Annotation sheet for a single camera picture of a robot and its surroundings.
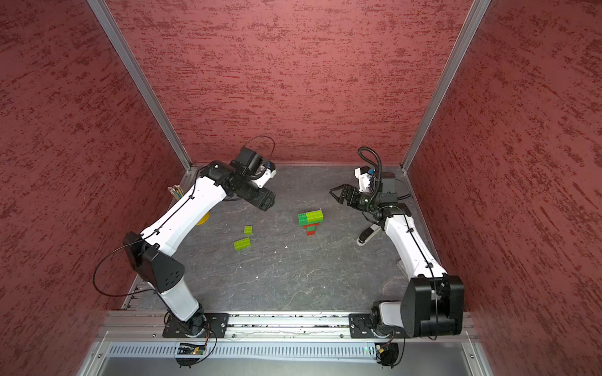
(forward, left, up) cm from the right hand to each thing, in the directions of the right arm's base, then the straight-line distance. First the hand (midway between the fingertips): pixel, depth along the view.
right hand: (336, 198), depth 81 cm
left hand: (-1, +27, +1) cm, 27 cm away
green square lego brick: (-3, +12, -8) cm, 15 cm away
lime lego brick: (-1, +8, -9) cm, 12 cm away
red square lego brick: (-2, +10, -21) cm, 23 cm away
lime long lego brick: (-7, +37, -19) cm, 43 cm away
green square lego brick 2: (-3, +10, -16) cm, 19 cm away
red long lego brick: (-3, +10, -13) cm, 16 cm away
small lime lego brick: (-1, +36, -19) cm, 41 cm away
